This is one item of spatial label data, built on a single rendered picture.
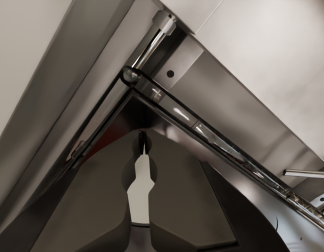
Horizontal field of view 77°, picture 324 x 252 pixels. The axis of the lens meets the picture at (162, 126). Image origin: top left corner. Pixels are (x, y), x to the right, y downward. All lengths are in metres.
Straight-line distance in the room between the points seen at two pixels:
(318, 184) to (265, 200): 0.14
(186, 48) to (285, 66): 0.08
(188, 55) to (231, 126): 0.11
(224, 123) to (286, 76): 0.10
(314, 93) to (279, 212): 0.12
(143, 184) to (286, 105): 0.14
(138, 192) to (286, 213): 0.15
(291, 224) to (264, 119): 0.12
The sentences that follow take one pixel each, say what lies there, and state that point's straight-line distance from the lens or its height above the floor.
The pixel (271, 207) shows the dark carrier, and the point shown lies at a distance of 0.24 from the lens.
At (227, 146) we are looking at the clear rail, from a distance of 0.17.
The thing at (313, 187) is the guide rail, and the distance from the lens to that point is 0.36.
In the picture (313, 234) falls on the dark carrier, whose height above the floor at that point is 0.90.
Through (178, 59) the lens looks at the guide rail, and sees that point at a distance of 0.19.
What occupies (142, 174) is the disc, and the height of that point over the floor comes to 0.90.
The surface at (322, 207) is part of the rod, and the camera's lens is 0.28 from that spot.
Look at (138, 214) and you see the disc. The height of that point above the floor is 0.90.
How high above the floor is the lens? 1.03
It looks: 61 degrees down
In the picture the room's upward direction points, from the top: 174 degrees clockwise
